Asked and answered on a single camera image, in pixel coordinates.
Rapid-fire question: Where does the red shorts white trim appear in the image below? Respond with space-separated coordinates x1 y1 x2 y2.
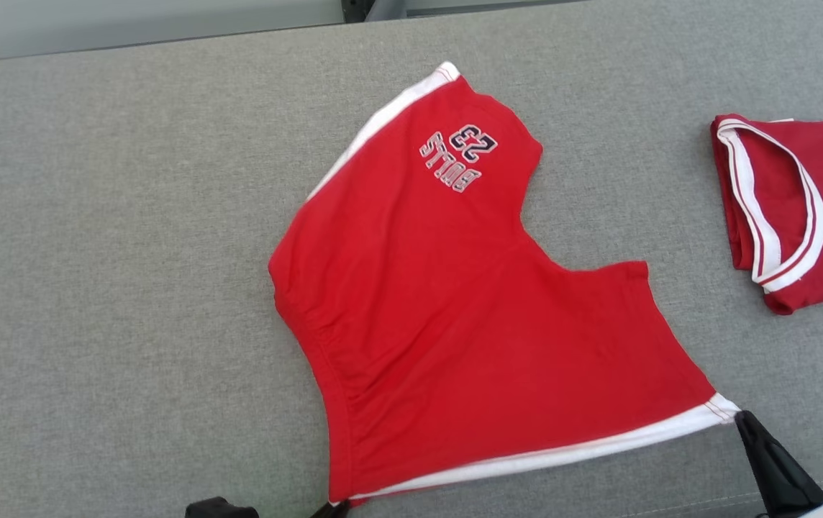
267 60 742 509

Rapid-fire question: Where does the grey partition support foot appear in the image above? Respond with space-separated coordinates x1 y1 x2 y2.
367 0 409 22

